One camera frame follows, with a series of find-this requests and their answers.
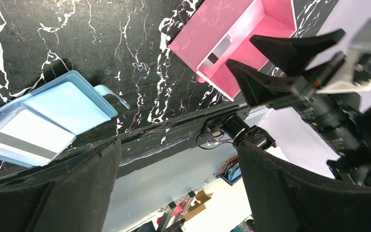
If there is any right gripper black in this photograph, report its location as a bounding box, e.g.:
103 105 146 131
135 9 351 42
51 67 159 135
226 29 371 187

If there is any pink plastic box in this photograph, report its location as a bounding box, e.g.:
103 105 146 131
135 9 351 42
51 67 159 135
169 0 297 101

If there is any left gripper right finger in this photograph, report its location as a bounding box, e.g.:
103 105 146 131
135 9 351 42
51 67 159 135
237 141 371 232

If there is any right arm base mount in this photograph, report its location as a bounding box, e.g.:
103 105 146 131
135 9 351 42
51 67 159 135
195 113 278 150

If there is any blue card holder wallet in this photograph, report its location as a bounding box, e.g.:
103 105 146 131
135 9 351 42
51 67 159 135
0 71 117 167

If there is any credit card in pink box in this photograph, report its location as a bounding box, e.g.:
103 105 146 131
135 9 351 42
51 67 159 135
203 33 232 67

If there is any credit card with stripe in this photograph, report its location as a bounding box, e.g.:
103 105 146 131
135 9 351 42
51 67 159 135
0 108 75 163

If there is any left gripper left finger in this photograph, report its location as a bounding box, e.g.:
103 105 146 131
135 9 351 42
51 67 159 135
0 139 121 232

